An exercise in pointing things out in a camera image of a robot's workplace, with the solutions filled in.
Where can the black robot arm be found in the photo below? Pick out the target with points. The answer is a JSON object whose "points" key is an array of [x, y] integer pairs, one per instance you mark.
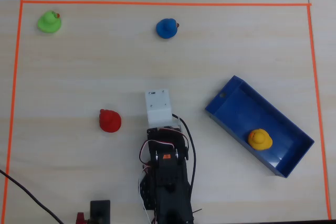
{"points": [[170, 182]]}

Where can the red rubber duck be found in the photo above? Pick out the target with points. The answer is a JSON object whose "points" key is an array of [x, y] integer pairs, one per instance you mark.
{"points": [[110, 121]]}

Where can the blue rubber duck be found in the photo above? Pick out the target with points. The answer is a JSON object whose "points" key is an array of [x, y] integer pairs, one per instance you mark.
{"points": [[166, 28]]}

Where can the blue plastic box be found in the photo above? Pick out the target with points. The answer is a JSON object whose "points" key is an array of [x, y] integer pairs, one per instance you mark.
{"points": [[262, 113]]}

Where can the orange tape strip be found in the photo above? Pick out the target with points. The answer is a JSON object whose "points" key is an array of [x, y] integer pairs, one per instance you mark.
{"points": [[12, 100], [168, 3], [318, 103]]}

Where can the yellow rubber duck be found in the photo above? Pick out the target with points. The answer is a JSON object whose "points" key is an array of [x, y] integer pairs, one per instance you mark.
{"points": [[260, 140]]}

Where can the white camera housing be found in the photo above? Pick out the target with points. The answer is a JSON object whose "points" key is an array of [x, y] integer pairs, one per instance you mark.
{"points": [[158, 105]]}

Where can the green rubber duck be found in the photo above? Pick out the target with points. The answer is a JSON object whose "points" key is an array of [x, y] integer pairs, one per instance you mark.
{"points": [[49, 23]]}

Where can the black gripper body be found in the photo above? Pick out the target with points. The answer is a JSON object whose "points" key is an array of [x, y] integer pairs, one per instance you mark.
{"points": [[163, 131]]}

